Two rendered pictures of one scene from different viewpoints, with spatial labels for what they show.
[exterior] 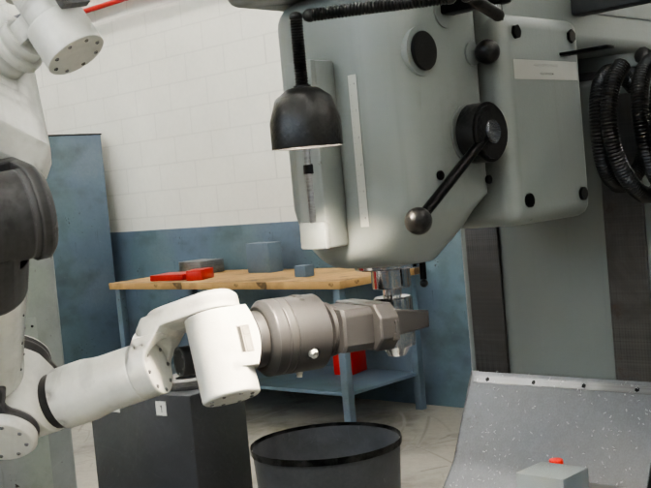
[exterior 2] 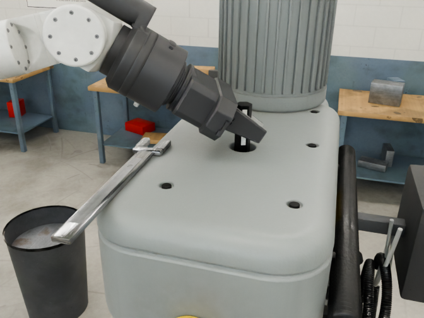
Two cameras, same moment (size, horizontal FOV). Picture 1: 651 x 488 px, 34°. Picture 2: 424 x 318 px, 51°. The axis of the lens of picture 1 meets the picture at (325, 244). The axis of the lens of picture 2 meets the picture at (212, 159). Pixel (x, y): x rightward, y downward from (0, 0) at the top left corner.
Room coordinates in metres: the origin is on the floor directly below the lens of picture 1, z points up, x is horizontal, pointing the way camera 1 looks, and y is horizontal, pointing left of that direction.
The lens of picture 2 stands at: (0.81, 0.22, 2.13)
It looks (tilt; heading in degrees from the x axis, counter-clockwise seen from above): 25 degrees down; 332
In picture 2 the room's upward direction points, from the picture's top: 1 degrees clockwise
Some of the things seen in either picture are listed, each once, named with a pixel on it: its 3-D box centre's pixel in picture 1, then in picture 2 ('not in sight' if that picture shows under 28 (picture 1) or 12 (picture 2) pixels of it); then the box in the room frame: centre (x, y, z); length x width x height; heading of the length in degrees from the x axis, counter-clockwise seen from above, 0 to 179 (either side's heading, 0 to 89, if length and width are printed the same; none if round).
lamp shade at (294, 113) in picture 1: (304, 116); not in sight; (1.07, 0.01, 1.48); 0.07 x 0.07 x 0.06
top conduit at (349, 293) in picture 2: not in sight; (342, 212); (1.21, -0.21, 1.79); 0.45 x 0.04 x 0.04; 137
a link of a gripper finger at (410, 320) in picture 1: (407, 321); not in sight; (1.26, -0.09, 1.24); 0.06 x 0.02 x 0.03; 118
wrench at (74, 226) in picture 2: not in sight; (118, 180); (1.26, 0.11, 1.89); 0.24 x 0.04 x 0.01; 138
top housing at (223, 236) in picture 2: not in sight; (242, 192); (1.30, -0.09, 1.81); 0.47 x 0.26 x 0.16; 137
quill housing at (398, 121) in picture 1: (381, 131); not in sight; (1.29, -0.08, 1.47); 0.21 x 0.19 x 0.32; 47
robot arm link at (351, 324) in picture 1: (328, 331); not in sight; (1.24, 0.01, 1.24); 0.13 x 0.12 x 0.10; 28
